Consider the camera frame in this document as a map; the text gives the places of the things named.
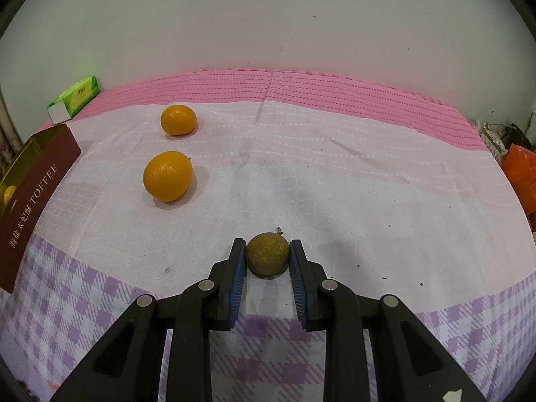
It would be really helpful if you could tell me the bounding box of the small brown longan with stem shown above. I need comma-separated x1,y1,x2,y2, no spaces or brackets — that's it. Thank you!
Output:
246,228,290,278

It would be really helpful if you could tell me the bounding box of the small orange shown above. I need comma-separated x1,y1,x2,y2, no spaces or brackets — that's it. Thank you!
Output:
160,105,197,136
143,151,193,202

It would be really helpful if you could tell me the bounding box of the pink purple checked tablecloth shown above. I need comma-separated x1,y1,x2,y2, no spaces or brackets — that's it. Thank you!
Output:
1,70,535,401

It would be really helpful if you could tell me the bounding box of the gold metal toffee tin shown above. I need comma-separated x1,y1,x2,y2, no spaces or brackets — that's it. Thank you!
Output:
0,124,81,293

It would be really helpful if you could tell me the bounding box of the orange mandarin upper in tin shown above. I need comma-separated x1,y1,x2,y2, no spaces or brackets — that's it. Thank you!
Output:
3,185,17,206

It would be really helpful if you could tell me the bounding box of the orange plastic bag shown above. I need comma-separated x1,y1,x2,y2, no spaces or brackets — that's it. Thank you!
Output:
500,144,536,233

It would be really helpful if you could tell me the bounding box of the green white tissue box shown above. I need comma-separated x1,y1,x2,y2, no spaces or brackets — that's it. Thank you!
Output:
46,75,100,124

